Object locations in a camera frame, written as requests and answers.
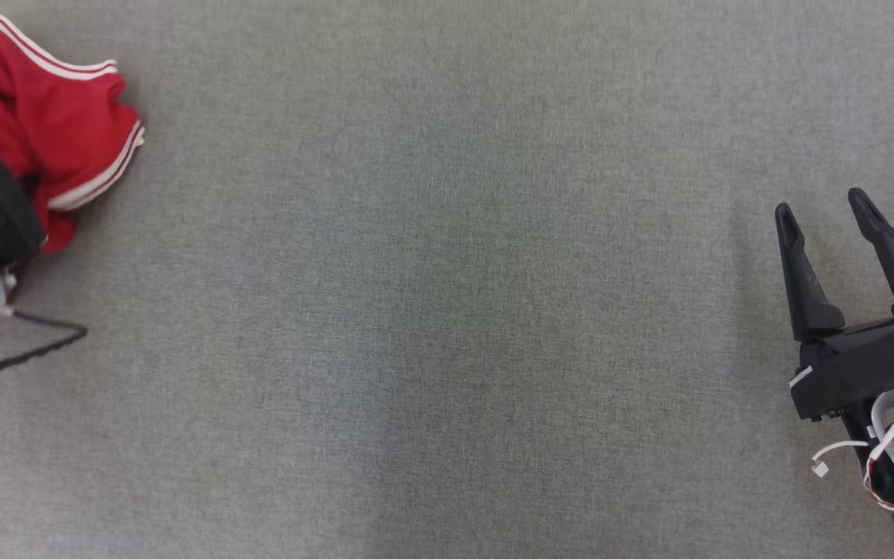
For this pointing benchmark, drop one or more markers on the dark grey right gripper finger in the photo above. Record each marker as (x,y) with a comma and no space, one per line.
(893,264)
(804,295)

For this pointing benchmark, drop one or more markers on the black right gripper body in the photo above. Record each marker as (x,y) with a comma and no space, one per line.
(866,365)

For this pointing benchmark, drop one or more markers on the red Bulls basketball jersey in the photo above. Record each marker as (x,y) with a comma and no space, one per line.
(43,109)

